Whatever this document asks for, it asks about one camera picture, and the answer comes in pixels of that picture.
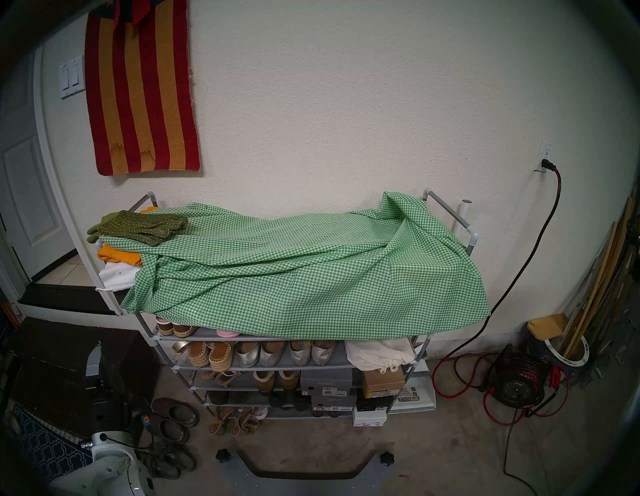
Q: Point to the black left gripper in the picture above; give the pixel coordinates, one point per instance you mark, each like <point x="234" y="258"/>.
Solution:
<point x="122" y="415"/>

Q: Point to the olive sparkly knit glove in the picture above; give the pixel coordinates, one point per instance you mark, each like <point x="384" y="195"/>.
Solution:
<point x="145" y="225"/>
<point x="95" y="231"/>

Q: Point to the green white checkered cloth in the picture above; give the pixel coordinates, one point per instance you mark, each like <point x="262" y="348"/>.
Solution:
<point x="300" y="275"/>

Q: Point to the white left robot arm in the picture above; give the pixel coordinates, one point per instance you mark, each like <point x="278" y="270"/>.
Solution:
<point x="115" y="475"/>

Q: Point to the grey robot base platform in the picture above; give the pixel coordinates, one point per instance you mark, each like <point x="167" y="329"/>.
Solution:
<point x="305" y="485"/>

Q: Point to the white folded cloth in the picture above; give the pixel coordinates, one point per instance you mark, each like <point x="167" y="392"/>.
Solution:
<point x="117" y="276"/>

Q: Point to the espadrille wedge shoe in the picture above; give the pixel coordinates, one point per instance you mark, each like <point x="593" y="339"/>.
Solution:
<point x="199" y="356"/>
<point x="221" y="357"/>

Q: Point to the orange folded cloth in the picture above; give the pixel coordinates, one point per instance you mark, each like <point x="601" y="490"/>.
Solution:
<point x="117" y="256"/>

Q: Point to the grey metal shoe rack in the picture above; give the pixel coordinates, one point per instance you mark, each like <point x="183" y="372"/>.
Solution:
<point x="206" y="334"/>

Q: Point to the black shoe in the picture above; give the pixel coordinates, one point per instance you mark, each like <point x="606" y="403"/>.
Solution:
<point x="222" y="398"/>

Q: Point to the silver flat shoe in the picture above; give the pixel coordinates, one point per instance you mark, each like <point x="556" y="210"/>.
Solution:
<point x="247" y="356"/>
<point x="272" y="356"/>
<point x="323" y="354"/>
<point x="300" y="355"/>

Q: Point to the pale pink shoe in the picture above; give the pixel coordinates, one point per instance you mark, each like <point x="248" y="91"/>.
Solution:
<point x="261" y="412"/>

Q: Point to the grey Vionic shoe box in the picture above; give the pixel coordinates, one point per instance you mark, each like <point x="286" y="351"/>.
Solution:
<point x="334" y="404"/>
<point x="325" y="382"/>

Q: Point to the white shoe box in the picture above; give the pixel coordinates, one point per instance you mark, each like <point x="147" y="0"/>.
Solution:
<point x="370" y="416"/>

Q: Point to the black shoe box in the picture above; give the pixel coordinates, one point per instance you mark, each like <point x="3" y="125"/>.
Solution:
<point x="375" y="401"/>

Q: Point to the brown cardboard shoe box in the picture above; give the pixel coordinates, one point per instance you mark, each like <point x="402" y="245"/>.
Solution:
<point x="382" y="382"/>

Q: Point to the tan woven sandal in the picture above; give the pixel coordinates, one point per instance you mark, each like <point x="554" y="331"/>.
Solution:
<point x="165" y="327"/>
<point x="184" y="331"/>

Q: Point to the dark slipper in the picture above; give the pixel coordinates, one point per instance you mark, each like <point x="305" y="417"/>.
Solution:
<point x="170" y="430"/>
<point x="177" y="412"/>
<point x="175" y="457"/>
<point x="162" y="469"/>

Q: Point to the blue patterned rug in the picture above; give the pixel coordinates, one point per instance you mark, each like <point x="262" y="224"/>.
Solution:
<point x="45" y="450"/>

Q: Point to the pink slipper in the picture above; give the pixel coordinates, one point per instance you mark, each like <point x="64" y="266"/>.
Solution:
<point x="228" y="334"/>

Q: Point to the black base knob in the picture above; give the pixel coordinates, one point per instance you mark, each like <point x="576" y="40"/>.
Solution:
<point x="223" y="456"/>
<point x="387" y="458"/>

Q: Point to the brown suede boot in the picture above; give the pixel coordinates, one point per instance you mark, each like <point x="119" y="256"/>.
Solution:
<point x="263" y="382"/>
<point x="288" y="381"/>

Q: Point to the white panelled door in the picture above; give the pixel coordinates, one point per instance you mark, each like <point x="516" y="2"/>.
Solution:
<point x="30" y="175"/>

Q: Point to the white plastic pipe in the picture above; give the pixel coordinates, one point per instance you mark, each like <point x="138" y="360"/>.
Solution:
<point x="465" y="215"/>

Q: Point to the yellow wooden block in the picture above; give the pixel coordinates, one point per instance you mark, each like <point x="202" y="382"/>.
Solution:
<point x="547" y="326"/>

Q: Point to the blue white ceramic pot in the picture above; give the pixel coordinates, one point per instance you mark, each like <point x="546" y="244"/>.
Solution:
<point x="580" y="357"/>

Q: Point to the red orange striped wall hanging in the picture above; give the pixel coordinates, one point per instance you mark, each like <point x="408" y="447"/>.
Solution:
<point x="145" y="100"/>

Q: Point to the white double light switch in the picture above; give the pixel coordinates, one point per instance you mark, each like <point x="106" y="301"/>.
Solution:
<point x="71" y="77"/>

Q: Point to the white wall outlet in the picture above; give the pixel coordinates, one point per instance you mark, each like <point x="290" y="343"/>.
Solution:
<point x="545" y="150"/>

